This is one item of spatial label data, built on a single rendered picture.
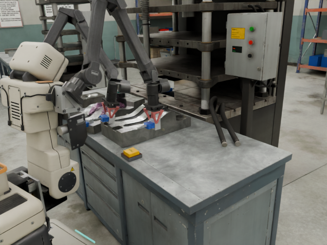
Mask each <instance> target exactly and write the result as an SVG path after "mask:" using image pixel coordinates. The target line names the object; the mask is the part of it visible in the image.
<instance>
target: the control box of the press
mask: <svg viewBox="0 0 327 245"><path fill-rule="evenodd" d="M281 21H282V12H264V13H232V14H228V15H227V22H226V28H227V38H226V61H225V62H224V67H225V74H227V75H232V76H234V77H236V78H240V89H241V92H242V103H241V119H240V134H241V135H244V136H247V137H249V138H251V130H252V118H253V105H254V87H255V84H256V82H257V81H258V80H259V81H264V80H268V79H272V78H275V77H276V70H277V61H278V51H279V41H280V31H281Z"/></svg>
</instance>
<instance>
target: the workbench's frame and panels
mask: <svg viewBox="0 0 327 245"><path fill-rule="evenodd" d="M57 144H59V145H61V146H64V147H67V148H68V149H69V150H70V159H71V160H73V161H76V162H78V163H79V187H78V189H77V191H76V193H77V194H78V196H79V197H80V198H81V199H82V200H83V201H84V204H85V208H86V210H91V211H92V212H93V213H94V214H95V215H96V216H97V217H98V219H99V220H100V221H101V222H102V223H103V224H104V226H105V227H106V228H107V229H108V230H109V231H110V232H111V234H112V235H113V236H114V237H115V238H116V239H117V241H118V242H119V243H120V244H121V245H275V241H276V234H277V225H278V217H279V210H280V202H281V194H282V186H283V178H284V172H285V165H286V162H288V161H290V160H291V159H292V154H291V155H289V156H288V157H286V158H284V159H282V160H280V161H278V162H276V163H274V164H272V165H270V166H269V167H267V168H265V169H263V170H261V171H259V172H257V173H255V174H253V175H251V176H250V177H248V178H246V179H244V180H242V181H240V182H238V183H236V184H234V185H232V186H230V187H228V188H226V189H224V190H223V191H221V192H219V193H217V194H215V195H213V196H211V197H209V198H207V199H205V200H204V201H202V202H200V203H198V204H196V205H194V206H192V207H190V208H189V207H188V206H186V205H185V204H184V203H182V202H181V201H179V200H178V199H176V198H175V197H174V196H172V195H171V194H169V193H168V192H167V191H165V190H164V189H162V188H161V187H159V186H158V185H157V184H155V183H154V182H152V181H151V180H150V179H148V178H147V177H145V176H144V175H143V174H141V173H140V172H138V171H137V170H135V169H134V168H133V167H131V166H130V165H128V164H127V163H126V162H124V161H123V160H121V159H120V158H119V157H117V156H116V155H115V154H113V153H112V152H111V151H109V150H108V149H106V148H105V147H103V146H102V145H100V144H99V143H98V142H96V141H95V140H93V139H92V138H91V137H89V136H87V138H86V141H85V143H84V145H83V146H81V147H79V148H77V149H74V150H71V143H70V137H69V133H67V134H64V135H62V136H61V135H57Z"/></svg>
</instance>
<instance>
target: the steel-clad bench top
mask: <svg viewBox="0 0 327 245"><path fill-rule="evenodd" d="M107 88H108V87H105V88H99V89H94V90H89V91H83V94H88V93H93V92H99V93H101V94H104V95H105V98H106V96H107ZM175 112H178V111H175ZM178 113H180V112H178ZM180 114H183V113H180ZM183 115H185V116H188V117H191V116H189V115H186V114H183ZM221 129H222V131H223V134H224V136H225V139H226V142H227V146H226V147H222V145H221V142H220V139H219V136H218V133H217V130H216V127H215V125H214V124H211V123H208V122H205V121H202V120H200V119H197V118H194V117H191V126H190V127H187V128H184V129H181V130H178V131H174V132H171V133H168V134H165V135H162V136H159V137H156V138H153V139H150V140H146V141H143V142H140V143H137V144H134V145H131V146H128V147H125V148H122V147H121V146H119V145H118V144H116V143H114V142H113V141H111V140H110V139H108V138H107V137H105V136H104V135H102V132H99V133H97V134H91V133H87V135H88V136H89V137H91V138H92V139H93V140H95V141H96V142H98V143H99V144H100V145H102V146H103V147H105V148H106V149H108V150H109V151H111V152H112V153H113V154H115V155H116V156H117V157H119V158H120V159H121V160H123V161H124V162H126V163H127V164H128V165H130V166H131V167H133V168H134V169H135V170H137V171H138V172H140V173H141V174H143V175H144V176H145V177H147V178H148V179H150V180H151V181H152V182H154V183H155V184H157V185H158V186H159V187H161V188H162V189H164V190H165V191H167V192H168V193H169V194H171V195H172V196H174V197H175V198H176V199H178V200H179V201H181V202H182V203H184V204H185V205H186V206H188V207H189V208H190V207H192V206H194V205H196V204H198V203H200V202H202V201H204V200H205V199H207V198H209V197H211V196H213V195H215V194H217V193H219V192H221V191H223V190H224V189H226V188H228V187H230V186H232V185H234V184H236V183H238V182H240V181H242V180H244V179H246V178H248V177H250V176H251V175H253V174H255V173H257V172H259V171H261V170H263V169H265V168H267V167H269V166H270V165H272V164H274V163H276V162H278V161H280V160H282V159H284V158H286V157H288V156H289V155H291V154H292V153H291V152H288V151H285V150H283V149H280V148H277V147H274V146H272V145H269V144H266V143H263V142H260V141H258V140H255V139H252V138H250V137H247V136H244V135H241V134H239V133H236V132H235V134H236V136H237V137H238V139H239V141H240V143H241V145H240V146H236V145H235V144H234V142H233V140H232V138H231V136H230V134H229V132H228V130H227V129H225V128H221ZM132 147H133V148H135V149H137V150H138V151H139V152H140V153H141V154H142V158H139V159H137V160H134V161H131V162H128V161H127V160H125V159H124V158H122V157H121V153H123V152H124V150H126V149H129V148H132Z"/></svg>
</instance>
